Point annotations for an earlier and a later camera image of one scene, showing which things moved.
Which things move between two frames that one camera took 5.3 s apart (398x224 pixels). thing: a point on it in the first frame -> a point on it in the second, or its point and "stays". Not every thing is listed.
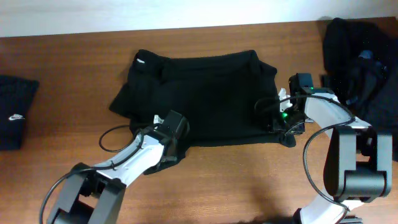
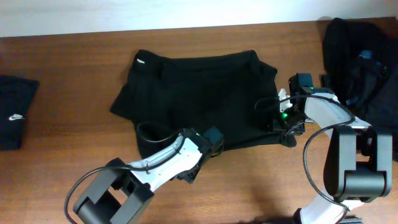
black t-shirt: [206, 98] stays
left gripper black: [170, 157] -> [216, 146]
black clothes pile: [360, 65] stays
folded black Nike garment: [17, 94] stays
